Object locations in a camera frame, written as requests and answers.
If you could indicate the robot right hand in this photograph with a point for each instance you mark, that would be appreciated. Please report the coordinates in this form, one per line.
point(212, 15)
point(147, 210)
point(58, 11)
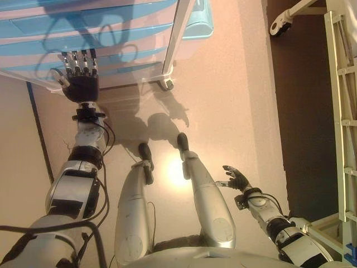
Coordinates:
point(238, 181)

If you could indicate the white blue medical cart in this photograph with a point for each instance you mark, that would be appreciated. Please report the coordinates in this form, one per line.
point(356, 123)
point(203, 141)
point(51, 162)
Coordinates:
point(117, 33)

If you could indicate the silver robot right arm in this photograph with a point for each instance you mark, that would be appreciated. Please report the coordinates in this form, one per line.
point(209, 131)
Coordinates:
point(301, 251)

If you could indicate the light blue waste bin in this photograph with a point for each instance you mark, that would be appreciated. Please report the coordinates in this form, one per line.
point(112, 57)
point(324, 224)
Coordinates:
point(199, 23)

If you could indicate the silver robot right leg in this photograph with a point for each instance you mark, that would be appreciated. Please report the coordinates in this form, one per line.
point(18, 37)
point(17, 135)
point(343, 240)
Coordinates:
point(209, 201)

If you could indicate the cream bed frame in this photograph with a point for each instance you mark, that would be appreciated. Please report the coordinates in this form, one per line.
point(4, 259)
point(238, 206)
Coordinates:
point(340, 167)

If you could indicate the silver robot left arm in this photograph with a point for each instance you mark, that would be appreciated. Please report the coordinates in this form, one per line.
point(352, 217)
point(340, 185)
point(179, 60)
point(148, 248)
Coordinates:
point(72, 190)

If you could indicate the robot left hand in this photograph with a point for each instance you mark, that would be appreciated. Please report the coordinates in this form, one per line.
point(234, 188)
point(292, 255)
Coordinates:
point(82, 86)

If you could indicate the white bed caster wheel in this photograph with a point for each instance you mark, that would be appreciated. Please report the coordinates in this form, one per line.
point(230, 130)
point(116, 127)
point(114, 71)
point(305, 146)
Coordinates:
point(279, 25)

